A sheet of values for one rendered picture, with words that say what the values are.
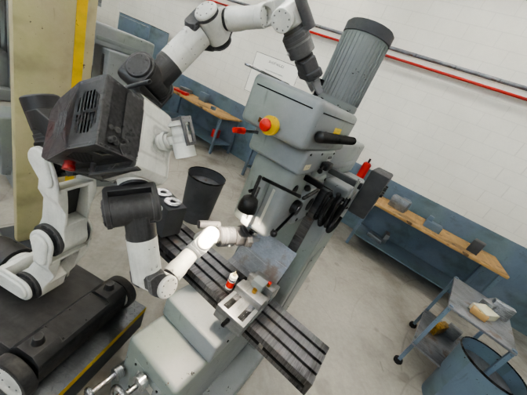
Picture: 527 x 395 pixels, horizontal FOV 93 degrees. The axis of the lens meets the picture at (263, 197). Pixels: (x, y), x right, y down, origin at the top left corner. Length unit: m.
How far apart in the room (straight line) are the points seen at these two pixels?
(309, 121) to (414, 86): 4.52
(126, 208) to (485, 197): 5.07
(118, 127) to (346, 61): 0.86
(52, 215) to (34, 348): 0.56
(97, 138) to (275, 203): 0.61
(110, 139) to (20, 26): 1.54
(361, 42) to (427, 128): 4.06
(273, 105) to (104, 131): 0.47
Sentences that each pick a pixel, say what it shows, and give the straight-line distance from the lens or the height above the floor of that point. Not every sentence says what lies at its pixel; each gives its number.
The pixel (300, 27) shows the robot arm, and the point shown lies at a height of 2.05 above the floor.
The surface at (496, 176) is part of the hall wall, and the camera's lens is 5.26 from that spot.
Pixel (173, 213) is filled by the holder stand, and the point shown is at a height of 1.08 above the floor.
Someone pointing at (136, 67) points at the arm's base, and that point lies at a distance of 0.94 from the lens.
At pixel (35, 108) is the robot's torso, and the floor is 1.51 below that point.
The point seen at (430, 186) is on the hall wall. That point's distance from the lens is 5.18.
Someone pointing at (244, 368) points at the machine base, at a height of 0.20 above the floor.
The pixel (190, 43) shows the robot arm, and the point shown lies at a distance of 1.00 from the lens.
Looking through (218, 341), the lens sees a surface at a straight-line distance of 1.29.
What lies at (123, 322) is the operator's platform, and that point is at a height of 0.40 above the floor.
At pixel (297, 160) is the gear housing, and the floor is 1.68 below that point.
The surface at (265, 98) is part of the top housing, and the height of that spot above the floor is 1.83.
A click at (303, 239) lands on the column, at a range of 1.50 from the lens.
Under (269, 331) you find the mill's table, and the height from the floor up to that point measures 0.91.
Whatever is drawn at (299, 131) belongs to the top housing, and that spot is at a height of 1.78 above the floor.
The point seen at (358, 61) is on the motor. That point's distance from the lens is 1.18.
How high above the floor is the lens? 1.87
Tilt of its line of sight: 23 degrees down
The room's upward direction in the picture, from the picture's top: 24 degrees clockwise
